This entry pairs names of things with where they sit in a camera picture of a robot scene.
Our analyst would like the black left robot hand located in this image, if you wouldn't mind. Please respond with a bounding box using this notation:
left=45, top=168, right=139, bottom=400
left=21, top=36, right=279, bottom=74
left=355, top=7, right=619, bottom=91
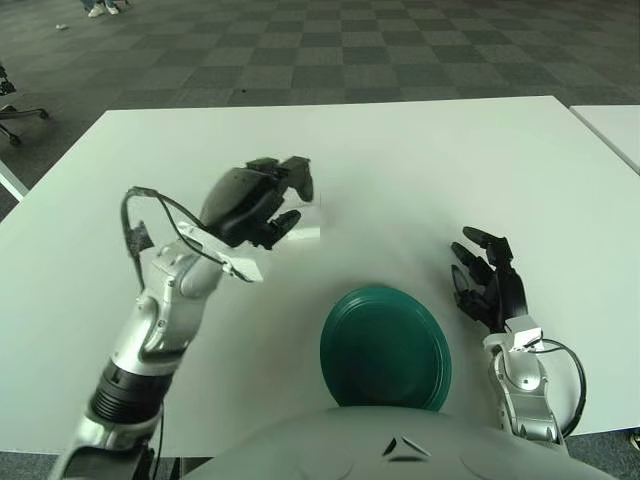
left=172, top=156, right=316, bottom=285

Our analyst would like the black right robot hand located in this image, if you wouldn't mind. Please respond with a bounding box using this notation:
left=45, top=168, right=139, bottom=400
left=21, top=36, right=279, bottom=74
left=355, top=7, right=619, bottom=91
left=449, top=225, right=545, bottom=354

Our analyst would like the white square charger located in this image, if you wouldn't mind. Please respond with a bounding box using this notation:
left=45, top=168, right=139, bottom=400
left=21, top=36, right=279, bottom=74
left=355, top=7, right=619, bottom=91
left=279, top=202, right=322, bottom=246

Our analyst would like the green round plate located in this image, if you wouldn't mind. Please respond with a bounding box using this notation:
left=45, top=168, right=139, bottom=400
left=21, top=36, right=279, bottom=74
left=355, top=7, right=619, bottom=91
left=319, top=283, right=454, bottom=414

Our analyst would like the white neighbouring table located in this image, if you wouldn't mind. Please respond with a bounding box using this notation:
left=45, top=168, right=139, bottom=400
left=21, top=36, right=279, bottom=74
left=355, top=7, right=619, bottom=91
left=569, top=104, right=640, bottom=176

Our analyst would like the office chair base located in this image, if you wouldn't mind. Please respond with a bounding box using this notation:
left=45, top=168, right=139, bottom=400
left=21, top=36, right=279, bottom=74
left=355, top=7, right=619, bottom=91
left=0, top=103, right=50, bottom=146

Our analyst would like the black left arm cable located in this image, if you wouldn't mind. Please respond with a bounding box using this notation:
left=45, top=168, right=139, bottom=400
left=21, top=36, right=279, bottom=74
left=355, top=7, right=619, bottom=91
left=119, top=186, right=236, bottom=274

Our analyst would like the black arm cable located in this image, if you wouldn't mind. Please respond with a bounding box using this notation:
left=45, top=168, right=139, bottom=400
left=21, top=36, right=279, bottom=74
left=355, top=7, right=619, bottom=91
left=532, top=337, right=587, bottom=439
left=119, top=186, right=236, bottom=274

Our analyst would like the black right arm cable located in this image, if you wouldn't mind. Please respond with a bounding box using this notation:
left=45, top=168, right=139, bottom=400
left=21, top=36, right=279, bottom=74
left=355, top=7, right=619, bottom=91
left=532, top=337, right=587, bottom=439

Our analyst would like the white table with metal frame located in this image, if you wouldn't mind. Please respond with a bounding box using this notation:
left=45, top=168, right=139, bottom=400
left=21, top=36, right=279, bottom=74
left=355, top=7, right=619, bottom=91
left=0, top=159, right=30, bottom=202

